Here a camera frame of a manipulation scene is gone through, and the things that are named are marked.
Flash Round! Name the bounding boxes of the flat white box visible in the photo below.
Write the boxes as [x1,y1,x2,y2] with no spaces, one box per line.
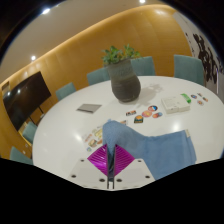
[161,94,191,115]

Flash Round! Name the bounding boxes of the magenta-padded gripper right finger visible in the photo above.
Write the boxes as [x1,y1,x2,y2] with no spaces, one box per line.
[111,143,156,191]

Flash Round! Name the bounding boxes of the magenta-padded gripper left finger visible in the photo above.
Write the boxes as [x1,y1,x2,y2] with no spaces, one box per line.
[68,143,112,191]

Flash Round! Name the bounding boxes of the teal chairs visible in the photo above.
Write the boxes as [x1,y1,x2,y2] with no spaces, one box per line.
[9,54,205,166]

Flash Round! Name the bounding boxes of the potted plant in dark vase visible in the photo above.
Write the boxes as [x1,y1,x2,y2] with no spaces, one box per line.
[101,43,142,103]

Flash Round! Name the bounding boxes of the small grey card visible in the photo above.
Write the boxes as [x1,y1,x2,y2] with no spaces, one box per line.
[76,103,103,115]

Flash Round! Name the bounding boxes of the blue towel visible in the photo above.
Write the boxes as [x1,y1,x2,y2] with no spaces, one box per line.
[101,119,198,181]

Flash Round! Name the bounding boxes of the black shield sticker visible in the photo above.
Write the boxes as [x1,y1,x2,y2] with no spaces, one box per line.
[133,114,145,125]

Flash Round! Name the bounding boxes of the orange round sticker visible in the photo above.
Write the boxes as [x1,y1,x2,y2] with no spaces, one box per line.
[141,110,153,119]

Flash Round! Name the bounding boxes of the black television screen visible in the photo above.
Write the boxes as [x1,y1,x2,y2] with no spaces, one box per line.
[1,70,53,132]

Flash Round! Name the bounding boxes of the small green object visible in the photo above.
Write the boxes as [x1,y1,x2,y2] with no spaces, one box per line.
[180,92,193,104]

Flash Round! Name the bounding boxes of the round blue red sticker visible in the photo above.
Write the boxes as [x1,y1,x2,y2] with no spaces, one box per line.
[147,104,159,113]

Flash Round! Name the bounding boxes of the recessed ceiling lights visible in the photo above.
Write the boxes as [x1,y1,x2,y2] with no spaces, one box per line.
[29,0,148,62]

